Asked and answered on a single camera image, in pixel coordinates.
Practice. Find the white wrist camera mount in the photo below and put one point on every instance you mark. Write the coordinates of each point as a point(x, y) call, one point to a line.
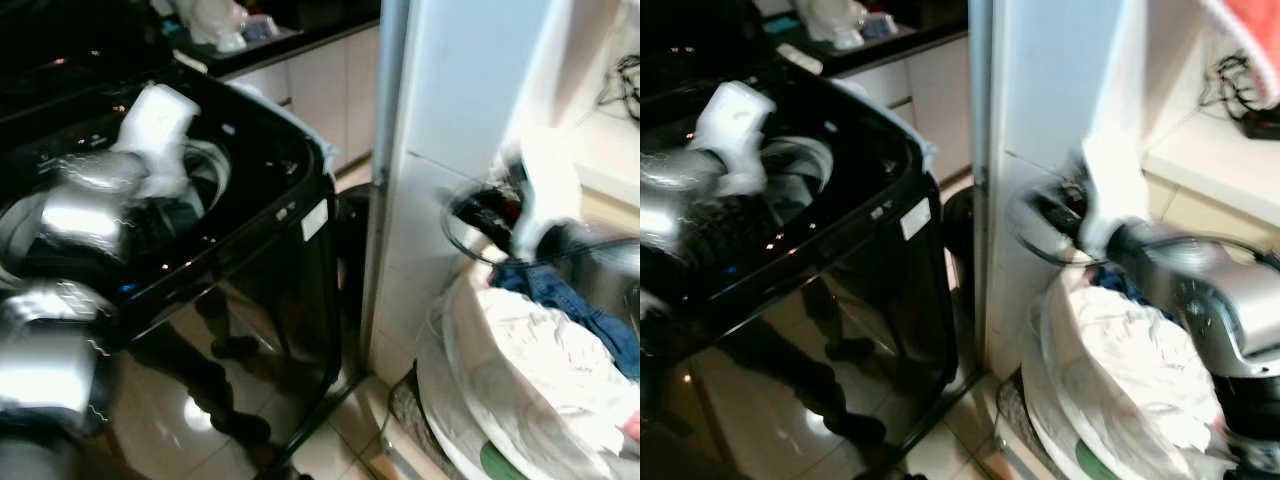
point(545, 190)
point(735, 125)
point(155, 130)
point(1112, 190)

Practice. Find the white crumpled garment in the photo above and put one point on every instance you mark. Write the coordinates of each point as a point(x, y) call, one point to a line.
point(550, 360)
point(1130, 360)

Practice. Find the white laundry basket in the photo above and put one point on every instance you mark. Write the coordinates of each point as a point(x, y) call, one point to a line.
point(1050, 400)
point(460, 400)

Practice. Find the steel washer drum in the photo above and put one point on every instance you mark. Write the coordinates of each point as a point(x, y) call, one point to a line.
point(208, 170)
point(805, 160)

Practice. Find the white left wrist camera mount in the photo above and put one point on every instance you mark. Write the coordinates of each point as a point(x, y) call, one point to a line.
point(155, 130)
point(735, 125)

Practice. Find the white plastic bag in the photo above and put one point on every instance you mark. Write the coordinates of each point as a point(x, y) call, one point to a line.
point(215, 22)
point(838, 22)

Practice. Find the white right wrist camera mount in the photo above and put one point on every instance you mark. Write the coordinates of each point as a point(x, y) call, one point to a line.
point(1112, 190)
point(545, 190)

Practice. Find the green round base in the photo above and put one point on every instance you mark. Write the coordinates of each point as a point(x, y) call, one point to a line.
point(505, 462)
point(1097, 462)

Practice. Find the white label sticker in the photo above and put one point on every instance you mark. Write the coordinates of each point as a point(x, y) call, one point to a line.
point(915, 219)
point(314, 220)

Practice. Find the white kitchen cabinet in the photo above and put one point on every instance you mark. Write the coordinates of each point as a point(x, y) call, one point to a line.
point(930, 100)
point(320, 90)

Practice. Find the tall white refrigerator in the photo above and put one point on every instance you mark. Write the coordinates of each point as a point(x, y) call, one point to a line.
point(450, 90)
point(1050, 90)

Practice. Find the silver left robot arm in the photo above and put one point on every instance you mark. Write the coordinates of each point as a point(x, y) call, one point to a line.
point(75, 215)
point(668, 205)

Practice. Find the black top-loading washing machine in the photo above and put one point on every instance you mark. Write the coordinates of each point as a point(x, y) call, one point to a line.
point(840, 320)
point(230, 300)

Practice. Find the red cloth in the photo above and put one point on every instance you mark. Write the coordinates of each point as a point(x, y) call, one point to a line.
point(1250, 40)

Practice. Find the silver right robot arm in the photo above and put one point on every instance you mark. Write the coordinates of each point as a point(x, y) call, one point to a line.
point(600, 262)
point(1215, 295)

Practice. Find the blue denim jeans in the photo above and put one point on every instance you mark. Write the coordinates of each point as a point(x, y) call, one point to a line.
point(1135, 285)
point(560, 295)

